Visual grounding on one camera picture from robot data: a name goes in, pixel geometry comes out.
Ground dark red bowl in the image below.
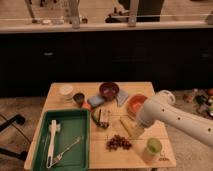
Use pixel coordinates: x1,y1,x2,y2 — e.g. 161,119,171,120
99,82,119,101

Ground metal fork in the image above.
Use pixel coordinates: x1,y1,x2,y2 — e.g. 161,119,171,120
50,137,81,167

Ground tan block with dark object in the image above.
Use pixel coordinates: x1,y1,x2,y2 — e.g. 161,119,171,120
91,107,110,129

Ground green plastic cup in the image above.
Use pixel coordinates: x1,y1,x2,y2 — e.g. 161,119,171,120
146,138,162,156

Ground wooden folding table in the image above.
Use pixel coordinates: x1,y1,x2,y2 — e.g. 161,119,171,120
24,83,176,171

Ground grey folded cloth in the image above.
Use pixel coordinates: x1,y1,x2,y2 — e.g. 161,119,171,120
116,89,129,107

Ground orange bowl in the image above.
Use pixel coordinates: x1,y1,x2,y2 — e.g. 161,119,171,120
127,94,147,118

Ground yellow banana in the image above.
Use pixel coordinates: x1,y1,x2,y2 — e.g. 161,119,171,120
120,118,133,137

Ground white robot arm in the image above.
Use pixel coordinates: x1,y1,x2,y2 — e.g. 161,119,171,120
136,90,213,148

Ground white ceramic cup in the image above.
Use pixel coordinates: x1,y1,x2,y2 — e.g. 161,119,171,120
59,85,73,100

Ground red tomato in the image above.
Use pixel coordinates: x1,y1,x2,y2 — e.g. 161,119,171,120
82,102,92,111

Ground green plastic tray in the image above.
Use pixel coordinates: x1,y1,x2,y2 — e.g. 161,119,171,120
31,109,90,171

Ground black chair base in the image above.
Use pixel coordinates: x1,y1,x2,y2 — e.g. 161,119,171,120
0,113,31,161

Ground white handled brush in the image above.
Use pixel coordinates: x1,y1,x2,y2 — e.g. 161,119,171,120
46,120,61,169

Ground small metal cup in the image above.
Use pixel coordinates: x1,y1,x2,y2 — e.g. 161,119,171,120
73,93,85,106

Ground bunch of dark grapes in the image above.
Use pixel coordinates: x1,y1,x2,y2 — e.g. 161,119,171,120
106,135,132,150

